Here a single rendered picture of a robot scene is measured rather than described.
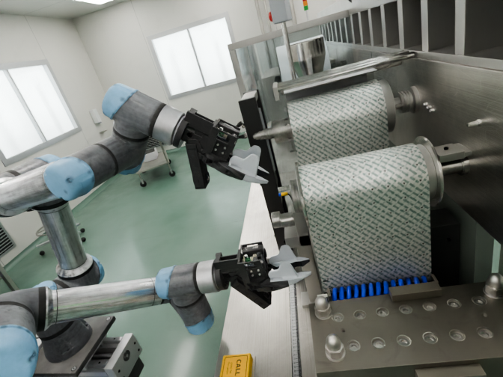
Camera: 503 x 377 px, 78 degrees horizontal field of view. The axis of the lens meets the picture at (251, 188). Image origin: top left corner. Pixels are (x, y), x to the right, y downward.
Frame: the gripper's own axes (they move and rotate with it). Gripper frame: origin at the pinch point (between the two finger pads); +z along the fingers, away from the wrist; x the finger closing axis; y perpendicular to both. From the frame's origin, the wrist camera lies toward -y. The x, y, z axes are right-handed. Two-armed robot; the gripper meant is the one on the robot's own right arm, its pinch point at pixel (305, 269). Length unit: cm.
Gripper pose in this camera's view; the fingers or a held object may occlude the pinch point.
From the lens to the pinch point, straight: 74.2
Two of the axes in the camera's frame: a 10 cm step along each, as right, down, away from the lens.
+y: -2.5, -8.8, -4.1
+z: 9.6, -1.9, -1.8
